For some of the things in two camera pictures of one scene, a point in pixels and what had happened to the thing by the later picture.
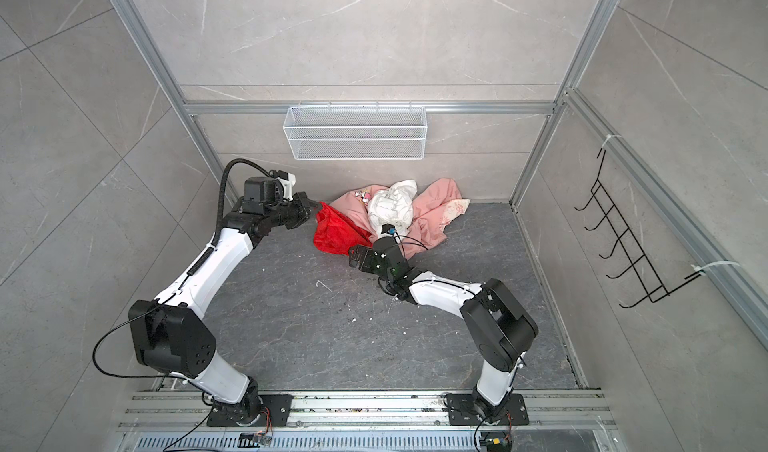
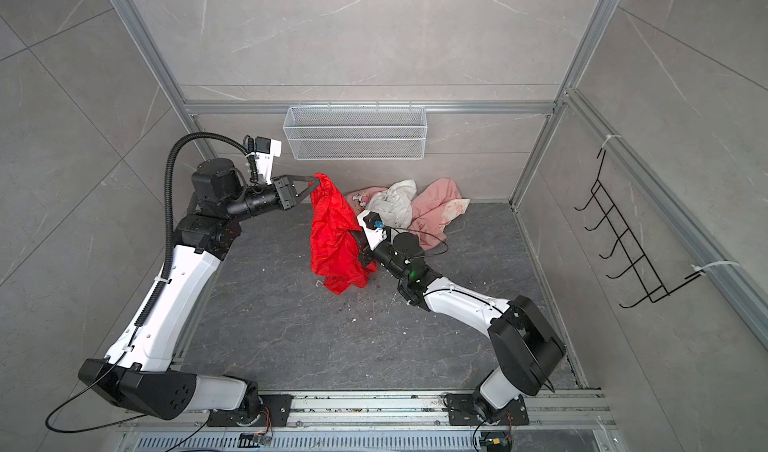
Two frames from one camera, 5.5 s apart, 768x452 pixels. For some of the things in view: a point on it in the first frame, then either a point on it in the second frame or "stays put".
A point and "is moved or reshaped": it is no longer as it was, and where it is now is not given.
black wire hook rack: (650, 281) stays put
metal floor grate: (363, 442) stays put
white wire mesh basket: (355, 132) stays put
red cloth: (335, 235) is moved or reshaped
